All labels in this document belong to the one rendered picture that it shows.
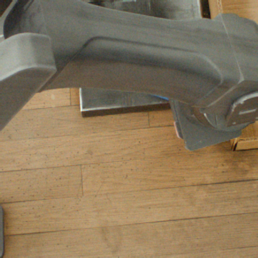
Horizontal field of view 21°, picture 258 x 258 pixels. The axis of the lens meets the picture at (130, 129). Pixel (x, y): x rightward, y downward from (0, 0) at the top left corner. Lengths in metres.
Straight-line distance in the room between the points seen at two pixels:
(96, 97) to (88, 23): 0.39
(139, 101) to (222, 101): 0.29
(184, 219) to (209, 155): 0.09
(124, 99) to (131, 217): 0.15
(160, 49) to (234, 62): 0.07
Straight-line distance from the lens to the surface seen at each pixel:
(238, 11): 0.96
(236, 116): 0.62
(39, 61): 0.44
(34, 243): 0.84
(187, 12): 0.93
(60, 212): 0.84
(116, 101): 0.87
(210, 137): 0.77
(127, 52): 0.50
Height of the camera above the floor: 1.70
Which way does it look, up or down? 67 degrees down
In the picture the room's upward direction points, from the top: 4 degrees counter-clockwise
